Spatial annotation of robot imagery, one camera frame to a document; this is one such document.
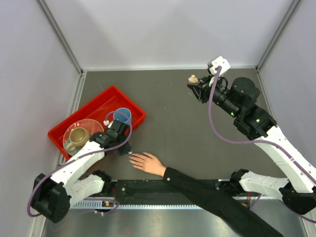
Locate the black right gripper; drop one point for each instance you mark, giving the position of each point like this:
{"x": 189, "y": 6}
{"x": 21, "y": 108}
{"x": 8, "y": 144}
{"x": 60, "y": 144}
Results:
{"x": 202, "y": 91}

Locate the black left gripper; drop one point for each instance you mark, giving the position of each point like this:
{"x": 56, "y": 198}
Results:
{"x": 124, "y": 150}

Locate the beige nail polish bottle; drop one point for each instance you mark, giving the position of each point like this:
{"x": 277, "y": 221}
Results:
{"x": 193, "y": 80}

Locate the black sleeved forearm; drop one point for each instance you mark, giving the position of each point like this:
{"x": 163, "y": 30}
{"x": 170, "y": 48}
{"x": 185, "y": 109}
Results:
{"x": 242, "y": 220}

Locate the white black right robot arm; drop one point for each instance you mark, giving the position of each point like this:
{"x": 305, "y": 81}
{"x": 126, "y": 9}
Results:
{"x": 298, "y": 189}

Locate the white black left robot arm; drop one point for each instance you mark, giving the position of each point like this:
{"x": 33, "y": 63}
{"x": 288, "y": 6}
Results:
{"x": 54, "y": 194}

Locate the person's bare hand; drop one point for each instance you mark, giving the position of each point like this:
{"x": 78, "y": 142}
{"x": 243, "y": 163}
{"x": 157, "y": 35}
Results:
{"x": 147, "y": 163}

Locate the blue plastic cup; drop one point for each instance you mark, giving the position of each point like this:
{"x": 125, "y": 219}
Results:
{"x": 123, "y": 115}

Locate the clear pink glass plate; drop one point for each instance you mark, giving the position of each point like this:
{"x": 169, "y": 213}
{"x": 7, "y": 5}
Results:
{"x": 90, "y": 124}

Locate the red plastic tray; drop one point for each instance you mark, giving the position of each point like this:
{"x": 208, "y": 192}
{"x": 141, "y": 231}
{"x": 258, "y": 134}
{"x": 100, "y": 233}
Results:
{"x": 109, "y": 100}

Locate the beige ceramic mug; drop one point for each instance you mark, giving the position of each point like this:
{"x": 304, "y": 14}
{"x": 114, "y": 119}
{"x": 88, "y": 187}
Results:
{"x": 78, "y": 137}

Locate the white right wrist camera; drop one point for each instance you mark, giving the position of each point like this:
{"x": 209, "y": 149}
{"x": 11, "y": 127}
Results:
{"x": 213, "y": 66}

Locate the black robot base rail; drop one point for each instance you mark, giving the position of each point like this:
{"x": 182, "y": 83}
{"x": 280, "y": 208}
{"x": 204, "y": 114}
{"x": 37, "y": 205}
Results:
{"x": 145, "y": 192}

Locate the grey slotted cable duct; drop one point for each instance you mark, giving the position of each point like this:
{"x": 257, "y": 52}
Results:
{"x": 95, "y": 204}

